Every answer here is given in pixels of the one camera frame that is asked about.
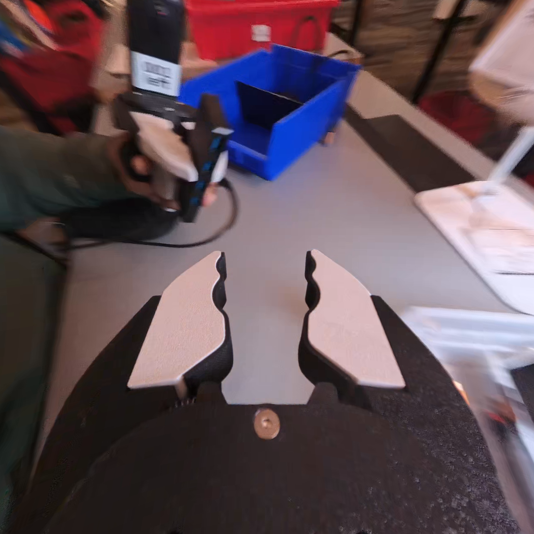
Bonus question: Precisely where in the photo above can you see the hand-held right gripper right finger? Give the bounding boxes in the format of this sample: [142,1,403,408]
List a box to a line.
[298,249,407,389]

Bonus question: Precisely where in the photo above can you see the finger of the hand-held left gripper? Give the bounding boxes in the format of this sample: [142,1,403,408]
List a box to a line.
[210,150,230,185]
[129,110,199,182]

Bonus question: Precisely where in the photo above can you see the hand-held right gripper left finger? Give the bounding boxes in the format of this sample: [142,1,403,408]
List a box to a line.
[126,249,233,402]

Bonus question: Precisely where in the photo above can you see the slim usb hub blue ports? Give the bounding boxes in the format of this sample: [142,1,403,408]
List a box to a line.
[180,94,234,224]

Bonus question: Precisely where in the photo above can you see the black hub cable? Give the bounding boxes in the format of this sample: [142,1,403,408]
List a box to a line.
[63,179,239,249]

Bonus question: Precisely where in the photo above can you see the blue plastic bin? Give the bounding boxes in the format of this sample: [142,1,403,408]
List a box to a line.
[179,44,363,182]

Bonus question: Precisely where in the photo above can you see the clear plastic bin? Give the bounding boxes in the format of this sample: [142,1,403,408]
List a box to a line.
[401,305,534,534]

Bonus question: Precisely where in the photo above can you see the person's left hand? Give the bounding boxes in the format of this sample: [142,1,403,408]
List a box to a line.
[106,133,220,212]

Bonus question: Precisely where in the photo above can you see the black divider panel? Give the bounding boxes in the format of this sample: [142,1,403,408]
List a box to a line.
[235,80,304,131]

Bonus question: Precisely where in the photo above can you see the black quilted cushion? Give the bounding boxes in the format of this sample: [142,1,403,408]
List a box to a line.
[58,196,181,244]

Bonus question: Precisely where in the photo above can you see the red fabric bag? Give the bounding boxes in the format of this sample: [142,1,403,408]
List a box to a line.
[0,0,107,134]

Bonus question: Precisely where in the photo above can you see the red plastic bin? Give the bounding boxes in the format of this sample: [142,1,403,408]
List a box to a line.
[185,0,339,62]

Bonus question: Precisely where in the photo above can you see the person's green clothed body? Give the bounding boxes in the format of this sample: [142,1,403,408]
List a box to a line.
[0,231,69,534]

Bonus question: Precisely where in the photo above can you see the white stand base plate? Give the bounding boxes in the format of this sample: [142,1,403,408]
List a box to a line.
[414,177,534,315]

